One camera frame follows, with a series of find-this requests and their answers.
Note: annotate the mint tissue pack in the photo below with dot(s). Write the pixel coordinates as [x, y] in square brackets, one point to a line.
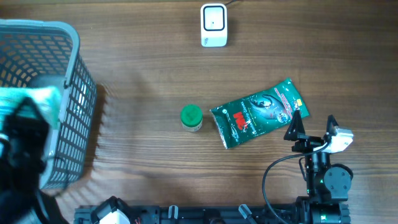
[47, 101]

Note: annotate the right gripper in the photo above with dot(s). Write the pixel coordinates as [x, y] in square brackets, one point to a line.
[308, 142]

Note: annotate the green 3M gloves packet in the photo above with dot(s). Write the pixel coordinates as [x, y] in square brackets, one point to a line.
[260, 113]

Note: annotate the chicken seasoning jar green lid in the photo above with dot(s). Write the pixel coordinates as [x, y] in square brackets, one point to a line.
[191, 117]

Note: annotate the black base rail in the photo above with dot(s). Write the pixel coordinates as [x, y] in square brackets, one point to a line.
[115, 210]

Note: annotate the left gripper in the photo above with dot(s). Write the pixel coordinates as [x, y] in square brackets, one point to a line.
[33, 124]

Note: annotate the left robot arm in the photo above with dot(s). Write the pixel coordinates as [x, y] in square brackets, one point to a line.
[27, 204]

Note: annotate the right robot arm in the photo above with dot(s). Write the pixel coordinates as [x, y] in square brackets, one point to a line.
[327, 184]

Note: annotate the grey plastic mesh basket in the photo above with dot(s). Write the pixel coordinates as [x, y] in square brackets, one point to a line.
[38, 54]

